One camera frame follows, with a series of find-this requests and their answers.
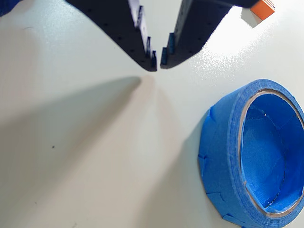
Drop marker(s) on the orange cube block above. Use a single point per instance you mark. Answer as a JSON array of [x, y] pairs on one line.
[[262, 9]]

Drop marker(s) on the blue tape roll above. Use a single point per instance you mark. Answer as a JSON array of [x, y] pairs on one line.
[[221, 154]]

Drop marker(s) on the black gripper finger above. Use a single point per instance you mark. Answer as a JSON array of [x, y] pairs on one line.
[[194, 28], [118, 26]]

